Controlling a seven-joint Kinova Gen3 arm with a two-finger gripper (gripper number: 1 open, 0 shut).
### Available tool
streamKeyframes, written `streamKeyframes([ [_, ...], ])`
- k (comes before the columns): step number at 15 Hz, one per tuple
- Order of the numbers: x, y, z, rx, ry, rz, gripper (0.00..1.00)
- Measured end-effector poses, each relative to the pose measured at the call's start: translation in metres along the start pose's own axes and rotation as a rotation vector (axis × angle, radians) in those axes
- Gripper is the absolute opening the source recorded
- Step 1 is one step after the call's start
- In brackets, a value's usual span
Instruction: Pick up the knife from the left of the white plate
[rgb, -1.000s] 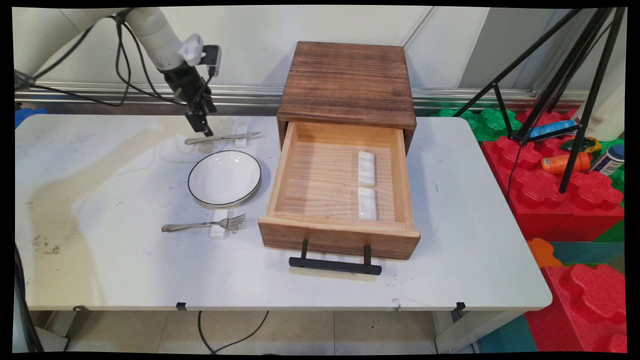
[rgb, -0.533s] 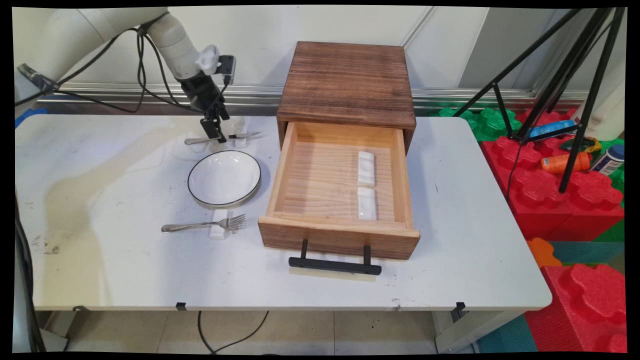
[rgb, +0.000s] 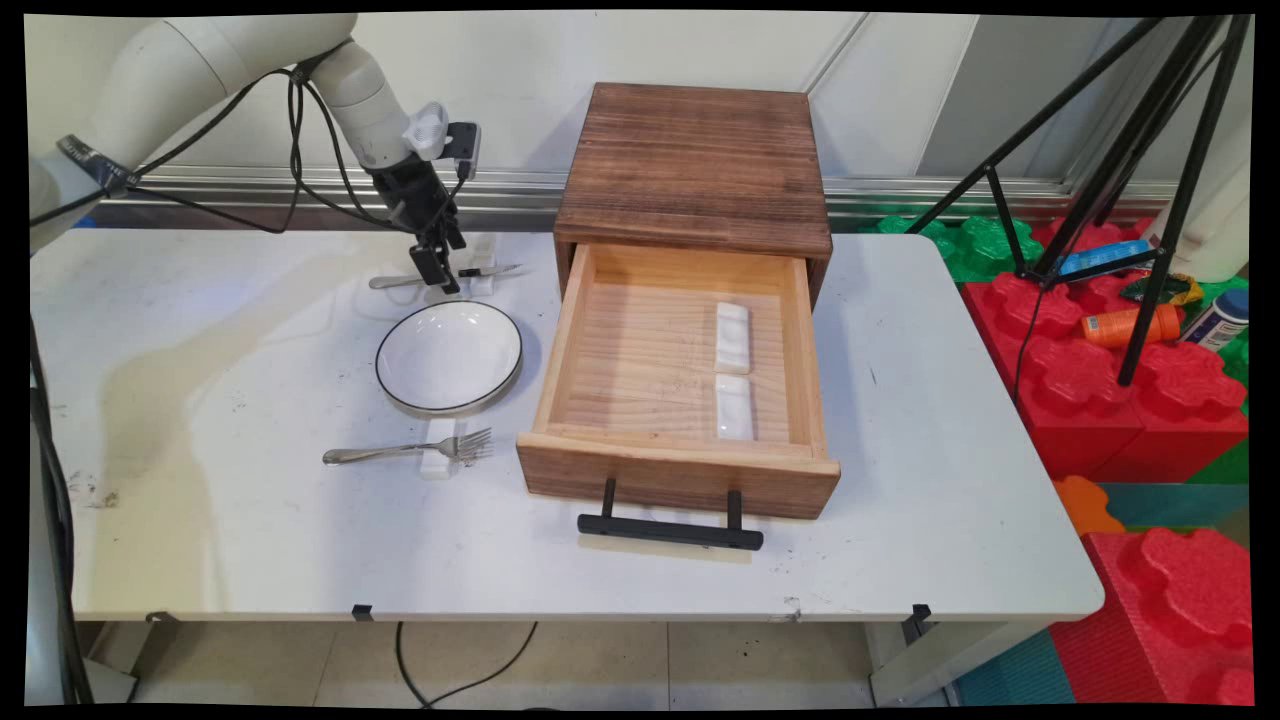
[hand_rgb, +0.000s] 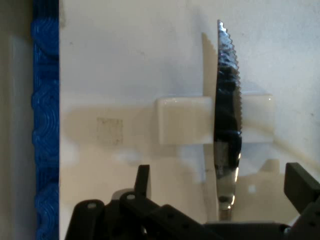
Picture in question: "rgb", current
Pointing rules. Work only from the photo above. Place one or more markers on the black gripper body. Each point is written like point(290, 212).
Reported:
point(415, 195)

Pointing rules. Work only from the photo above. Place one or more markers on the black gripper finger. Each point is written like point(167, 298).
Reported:
point(454, 235)
point(437, 268)

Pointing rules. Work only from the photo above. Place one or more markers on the serrated steel knife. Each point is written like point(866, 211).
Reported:
point(395, 281)

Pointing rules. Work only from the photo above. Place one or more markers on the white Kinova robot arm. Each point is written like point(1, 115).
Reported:
point(190, 65)

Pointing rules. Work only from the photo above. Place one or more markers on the white ceramic cutlery rest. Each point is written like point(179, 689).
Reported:
point(733, 408)
point(483, 255)
point(437, 468)
point(732, 338)

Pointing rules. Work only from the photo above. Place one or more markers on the white plate with black rim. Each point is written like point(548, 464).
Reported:
point(450, 355)

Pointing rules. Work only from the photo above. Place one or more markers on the steel fork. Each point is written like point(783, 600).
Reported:
point(390, 452)

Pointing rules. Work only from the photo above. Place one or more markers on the light wooden drawer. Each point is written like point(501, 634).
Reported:
point(650, 350)

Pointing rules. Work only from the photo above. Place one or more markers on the dark wooden cabinet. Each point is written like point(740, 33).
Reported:
point(695, 165)

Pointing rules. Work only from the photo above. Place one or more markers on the green foam block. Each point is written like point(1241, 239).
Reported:
point(975, 245)

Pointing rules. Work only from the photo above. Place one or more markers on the white table leg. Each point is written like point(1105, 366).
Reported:
point(930, 665)

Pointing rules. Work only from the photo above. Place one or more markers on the blue packet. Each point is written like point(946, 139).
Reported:
point(1100, 257)

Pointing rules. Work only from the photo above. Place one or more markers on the orange bottle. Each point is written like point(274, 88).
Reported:
point(1110, 326)

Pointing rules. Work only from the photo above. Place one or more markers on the large red foam block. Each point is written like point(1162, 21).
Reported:
point(1100, 400)
point(1170, 610)

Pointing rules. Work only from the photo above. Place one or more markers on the orange foam block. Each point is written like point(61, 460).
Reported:
point(1085, 505)

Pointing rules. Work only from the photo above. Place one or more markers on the black tripod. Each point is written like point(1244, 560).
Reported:
point(1150, 150)

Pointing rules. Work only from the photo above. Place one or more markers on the dark snack packet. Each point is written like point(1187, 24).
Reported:
point(1180, 290)

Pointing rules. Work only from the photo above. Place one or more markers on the white plastic jug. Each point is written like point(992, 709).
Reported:
point(1215, 230)

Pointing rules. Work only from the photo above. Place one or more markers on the teal floor mat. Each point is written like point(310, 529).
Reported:
point(1170, 505)

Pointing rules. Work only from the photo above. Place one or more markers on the white bottle with blue cap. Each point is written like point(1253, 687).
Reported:
point(1220, 320)

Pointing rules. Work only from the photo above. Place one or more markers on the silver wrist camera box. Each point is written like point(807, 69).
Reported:
point(463, 150)

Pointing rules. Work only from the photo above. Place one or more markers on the white ribbed wrist mount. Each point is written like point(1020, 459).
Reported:
point(427, 130)

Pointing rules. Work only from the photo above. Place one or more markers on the metal wall rail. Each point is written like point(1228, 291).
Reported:
point(700, 185)

